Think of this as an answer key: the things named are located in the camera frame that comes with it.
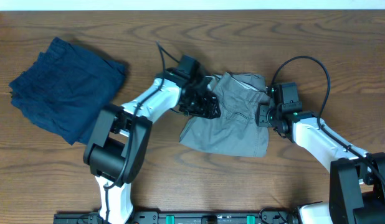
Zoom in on grey shorts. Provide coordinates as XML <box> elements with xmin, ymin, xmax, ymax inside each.
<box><xmin>179</xmin><ymin>73</ymin><xmax>270</xmax><ymax>157</ymax></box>

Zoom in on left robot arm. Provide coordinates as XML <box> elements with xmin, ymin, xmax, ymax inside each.
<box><xmin>83</xmin><ymin>70</ymin><xmax>220</xmax><ymax>223</ymax></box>

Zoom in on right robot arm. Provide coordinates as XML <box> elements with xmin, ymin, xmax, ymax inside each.
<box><xmin>257</xmin><ymin>103</ymin><xmax>385</xmax><ymax>224</ymax></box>

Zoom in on folded navy blue shorts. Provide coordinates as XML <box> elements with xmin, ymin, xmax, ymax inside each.
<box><xmin>9</xmin><ymin>37</ymin><xmax>128</xmax><ymax>145</ymax></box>

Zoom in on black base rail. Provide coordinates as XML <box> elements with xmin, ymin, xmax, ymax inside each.
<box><xmin>53</xmin><ymin>207</ymin><xmax>301</xmax><ymax>224</ymax></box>

